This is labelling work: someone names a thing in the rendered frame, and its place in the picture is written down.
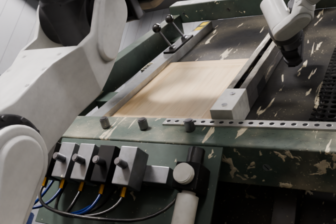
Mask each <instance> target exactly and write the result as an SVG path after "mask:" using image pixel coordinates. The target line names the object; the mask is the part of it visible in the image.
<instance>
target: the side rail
mask: <svg viewBox="0 0 336 224"><path fill-rule="evenodd" d="M172 16H173V18H174V20H173V23H174V24H175V25H176V26H177V28H178V29H179V30H180V31H181V33H182V34H183V35H184V34H185V33H184V29H183V24H182V20H181V16H180V15H172ZM159 25H160V26H161V33H162V34H163V35H164V36H165V38H166V39H167V40H168V41H169V42H170V41H171V40H172V39H173V38H175V37H181V35H180V34H179V32H178V31H177V30H176V29H175V27H174V26H173V25H172V24H171V23H166V21H165V20H164V21H163V22H161V23H160V24H159ZM168 47H169V45H168V44H167V42H166V41H165V40H164V39H163V37H162V36H161V35H160V34H159V33H155V32H153V30H150V31H149V32H147V33H146V34H144V35H143V36H142V37H140V38H139V39H137V40H136V41H134V42H133V43H132V44H130V45H129V46H127V47H126V48H124V49H123V50H122V51H120V52H119V53H118V54H117V57H116V60H115V62H114V65H113V67H112V70H111V72H110V74H109V76H108V79H107V81H106V83H105V85H104V87H103V89H102V91H101V93H100V95H99V96H98V97H97V98H96V99H95V100H94V101H93V102H92V103H91V104H90V105H89V106H88V107H87V108H85V109H84V110H83V111H82V112H81V113H80V114H79V115H78V116H86V115H87V114H88V113H89V112H91V111H92V110H93V109H94V108H95V107H97V103H96V100H98V99H99V98H100V97H101V96H103V95H104V94H105V93H106V92H115V91H116V90H117V89H118V88H120V87H121V86H122V85H123V84H124V83H126V82H127V81H128V80H129V79H130V78H132V77H133V76H134V75H135V74H137V73H138V72H139V71H140V70H141V69H142V68H143V67H145V66H146V65H147V64H148V63H150V62H151V61H152V60H153V59H155V58H156V57H157V56H158V55H160V54H161V53H162V52H163V51H164V50H166V49H167V48H168Z"/></svg>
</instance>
